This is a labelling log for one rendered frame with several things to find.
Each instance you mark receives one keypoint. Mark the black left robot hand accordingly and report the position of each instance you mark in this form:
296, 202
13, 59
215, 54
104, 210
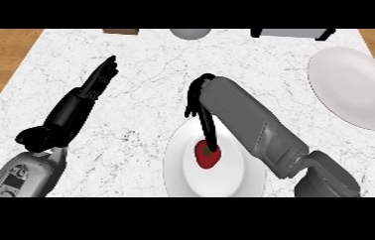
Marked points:
72, 110

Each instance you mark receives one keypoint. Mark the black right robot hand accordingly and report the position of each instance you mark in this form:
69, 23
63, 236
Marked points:
206, 125

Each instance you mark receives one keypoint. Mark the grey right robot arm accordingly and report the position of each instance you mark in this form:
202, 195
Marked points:
262, 135

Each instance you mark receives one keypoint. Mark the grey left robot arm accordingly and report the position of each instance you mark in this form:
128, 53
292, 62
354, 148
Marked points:
26, 176

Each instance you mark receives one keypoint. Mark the red tomato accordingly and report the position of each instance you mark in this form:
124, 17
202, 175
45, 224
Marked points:
206, 156

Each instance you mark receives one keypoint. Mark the white plate with deep well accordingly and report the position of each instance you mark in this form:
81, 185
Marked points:
212, 174

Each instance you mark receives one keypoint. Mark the white flat plate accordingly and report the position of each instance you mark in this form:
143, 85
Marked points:
344, 85

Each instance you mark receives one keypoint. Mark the brown wooden block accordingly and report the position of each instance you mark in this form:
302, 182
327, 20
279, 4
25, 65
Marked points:
119, 31

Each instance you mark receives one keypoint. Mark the grey round bowl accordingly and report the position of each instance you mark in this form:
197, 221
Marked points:
190, 33

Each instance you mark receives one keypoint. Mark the grey and black appliance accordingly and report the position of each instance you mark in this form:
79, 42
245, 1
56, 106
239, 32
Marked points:
292, 33

